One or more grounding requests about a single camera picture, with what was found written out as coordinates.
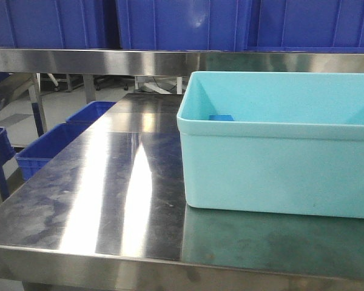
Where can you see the blue bin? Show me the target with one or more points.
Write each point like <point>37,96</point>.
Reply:
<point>7,152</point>
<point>37,154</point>
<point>90,113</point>

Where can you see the blue crate upper right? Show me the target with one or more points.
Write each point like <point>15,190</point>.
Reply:
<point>307,26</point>

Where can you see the small blue cube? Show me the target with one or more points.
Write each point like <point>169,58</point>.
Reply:
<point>221,118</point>

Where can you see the blue crate upper left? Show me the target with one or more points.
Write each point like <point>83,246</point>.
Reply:
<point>52,24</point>

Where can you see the light teal plastic tub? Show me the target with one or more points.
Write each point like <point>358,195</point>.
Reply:
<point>296,144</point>

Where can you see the blue bin lower far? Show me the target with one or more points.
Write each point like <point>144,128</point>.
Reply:
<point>90,113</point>

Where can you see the blue bin far left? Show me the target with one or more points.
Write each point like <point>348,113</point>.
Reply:
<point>7,152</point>

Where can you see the blue crate upper middle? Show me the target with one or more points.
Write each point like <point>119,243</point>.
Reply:
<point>184,25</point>

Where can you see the blue bin lower near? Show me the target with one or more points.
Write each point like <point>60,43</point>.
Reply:
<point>37,154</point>

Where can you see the blue crate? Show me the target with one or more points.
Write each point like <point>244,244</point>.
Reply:
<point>52,24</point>
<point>184,25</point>
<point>307,26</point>

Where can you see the stainless steel upper shelf rail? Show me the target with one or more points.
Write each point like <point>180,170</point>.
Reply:
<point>169,63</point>

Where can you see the steel shelf leg post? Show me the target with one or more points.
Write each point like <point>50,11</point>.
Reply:
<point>36,102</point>

